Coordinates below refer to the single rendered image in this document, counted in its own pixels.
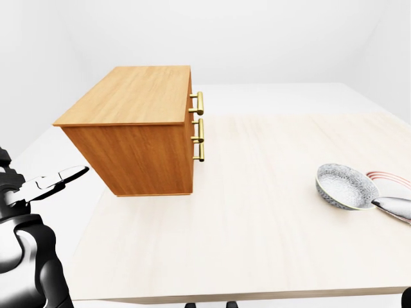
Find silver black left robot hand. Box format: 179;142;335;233
0;146;91;215

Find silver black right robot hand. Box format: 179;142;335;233
370;196;411;222

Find patterned grey bowl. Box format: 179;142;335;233
315;163;381;212

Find wooden cabinet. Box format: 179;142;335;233
52;65;194;198

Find white plate with red rings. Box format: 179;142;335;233
365;170;411;226

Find wooden drawer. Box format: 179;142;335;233
186;71;193;121

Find brass handle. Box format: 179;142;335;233
188;91;205;116
191;142;206;164
190;118;206;144

